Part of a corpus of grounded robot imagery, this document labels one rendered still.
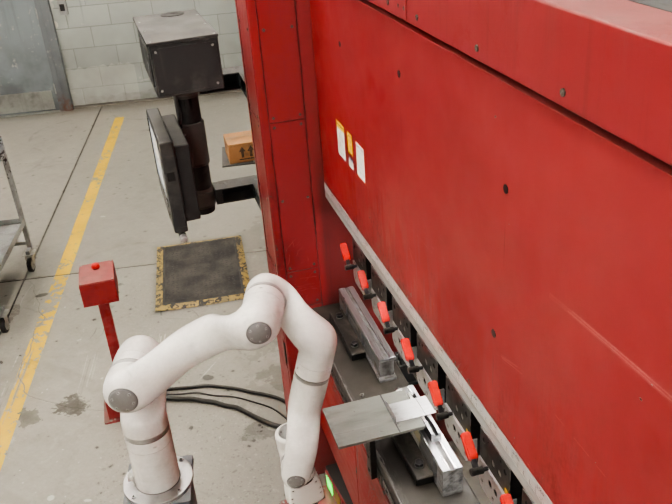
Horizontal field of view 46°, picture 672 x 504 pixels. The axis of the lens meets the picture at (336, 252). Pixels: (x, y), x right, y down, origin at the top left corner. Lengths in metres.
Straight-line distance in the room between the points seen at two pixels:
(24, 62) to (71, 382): 5.35
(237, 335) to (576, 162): 0.93
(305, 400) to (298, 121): 1.16
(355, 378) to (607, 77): 1.84
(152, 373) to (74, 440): 2.22
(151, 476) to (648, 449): 1.37
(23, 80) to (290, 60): 6.81
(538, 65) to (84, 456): 3.22
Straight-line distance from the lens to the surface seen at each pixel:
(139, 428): 2.11
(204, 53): 2.85
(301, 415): 2.03
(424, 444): 2.37
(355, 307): 2.94
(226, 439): 3.92
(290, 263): 3.02
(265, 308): 1.82
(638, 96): 1.05
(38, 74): 9.32
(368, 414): 2.40
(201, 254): 5.54
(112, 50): 9.15
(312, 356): 1.92
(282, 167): 2.85
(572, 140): 1.22
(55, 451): 4.14
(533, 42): 1.26
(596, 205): 1.19
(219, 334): 1.89
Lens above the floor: 2.54
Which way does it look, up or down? 28 degrees down
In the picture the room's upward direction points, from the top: 4 degrees counter-clockwise
